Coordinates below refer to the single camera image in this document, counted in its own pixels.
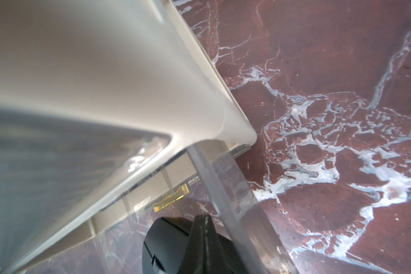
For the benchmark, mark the clear bottom drawer gold handle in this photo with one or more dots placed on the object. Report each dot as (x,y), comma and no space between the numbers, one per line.
(203,179)

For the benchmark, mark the beige drawer organizer cabinet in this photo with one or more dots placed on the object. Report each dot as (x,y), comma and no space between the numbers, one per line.
(128,64)

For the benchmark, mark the clear drawer gold handle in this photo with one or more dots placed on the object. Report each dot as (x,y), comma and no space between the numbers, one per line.
(203,179)
(50,168)

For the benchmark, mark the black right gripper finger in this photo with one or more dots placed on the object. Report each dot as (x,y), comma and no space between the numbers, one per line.
(204,253)

